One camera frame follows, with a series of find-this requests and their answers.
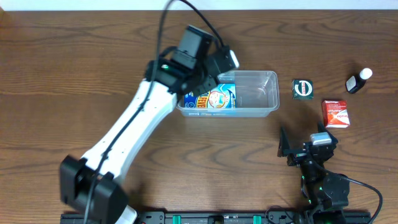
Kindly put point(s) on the black mounting rail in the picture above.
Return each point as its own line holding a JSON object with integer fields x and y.
{"x": 248, "y": 218}

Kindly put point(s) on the dark bottle white cap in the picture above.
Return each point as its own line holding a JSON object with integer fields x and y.
{"x": 357, "y": 81}

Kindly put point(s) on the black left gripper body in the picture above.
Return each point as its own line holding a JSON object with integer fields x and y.
{"x": 191, "y": 82}

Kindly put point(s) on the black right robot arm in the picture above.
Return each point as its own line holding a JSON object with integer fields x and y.
{"x": 326, "y": 193}

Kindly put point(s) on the green Zam-Buk box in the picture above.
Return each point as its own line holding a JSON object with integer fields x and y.
{"x": 302, "y": 89}

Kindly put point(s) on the blue fever patch box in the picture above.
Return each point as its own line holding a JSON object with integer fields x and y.
{"x": 221, "y": 97}

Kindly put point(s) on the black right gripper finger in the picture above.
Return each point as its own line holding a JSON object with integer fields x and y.
{"x": 322, "y": 129}
{"x": 284, "y": 146}

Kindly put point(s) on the red medicine box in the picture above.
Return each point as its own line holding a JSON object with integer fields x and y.
{"x": 335, "y": 114}

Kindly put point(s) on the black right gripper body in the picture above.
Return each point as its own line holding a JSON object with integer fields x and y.
{"x": 297, "y": 156}

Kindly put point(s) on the clear plastic container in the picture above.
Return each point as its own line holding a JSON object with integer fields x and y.
{"x": 241, "y": 93}

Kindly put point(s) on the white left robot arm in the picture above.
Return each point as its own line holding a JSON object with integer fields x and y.
{"x": 92, "y": 184}

